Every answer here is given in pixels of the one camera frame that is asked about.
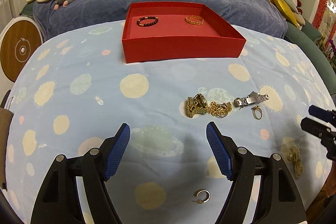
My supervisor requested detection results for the brown wooden board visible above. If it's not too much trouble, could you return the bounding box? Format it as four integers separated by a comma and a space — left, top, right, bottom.
0, 108, 13, 190

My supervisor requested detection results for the round wooden white device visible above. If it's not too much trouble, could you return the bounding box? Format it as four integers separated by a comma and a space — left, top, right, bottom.
1, 16, 43, 82

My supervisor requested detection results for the yellow gold cushion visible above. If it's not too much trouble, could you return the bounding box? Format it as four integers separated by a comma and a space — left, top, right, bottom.
270, 0, 300, 28

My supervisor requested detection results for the gold ring with stone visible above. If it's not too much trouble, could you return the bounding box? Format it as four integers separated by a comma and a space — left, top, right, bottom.
251, 105, 263, 121

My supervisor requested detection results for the small hoop earring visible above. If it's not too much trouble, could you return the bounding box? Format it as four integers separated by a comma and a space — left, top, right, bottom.
193, 189, 211, 205

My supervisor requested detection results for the green sofa frame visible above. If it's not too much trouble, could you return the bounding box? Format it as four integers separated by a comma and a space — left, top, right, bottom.
257, 0, 336, 94

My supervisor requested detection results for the silver metal watch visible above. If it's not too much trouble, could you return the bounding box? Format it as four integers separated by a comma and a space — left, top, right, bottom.
233, 92, 269, 109

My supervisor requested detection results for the planet print blue cloth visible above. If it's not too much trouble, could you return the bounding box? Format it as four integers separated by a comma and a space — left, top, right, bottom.
5, 22, 334, 223

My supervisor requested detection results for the pearl strand bracelet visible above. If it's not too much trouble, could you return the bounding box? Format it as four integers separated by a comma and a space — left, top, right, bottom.
286, 144, 305, 179

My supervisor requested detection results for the red jewelry tray box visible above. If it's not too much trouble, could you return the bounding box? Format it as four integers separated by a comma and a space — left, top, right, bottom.
122, 2, 246, 63

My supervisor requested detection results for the dark bead bracelet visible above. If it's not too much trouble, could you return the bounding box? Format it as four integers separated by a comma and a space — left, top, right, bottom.
136, 16, 160, 28

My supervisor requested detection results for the gold woven cuff bangle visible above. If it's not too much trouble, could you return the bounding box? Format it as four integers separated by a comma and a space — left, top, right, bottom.
185, 15, 205, 26

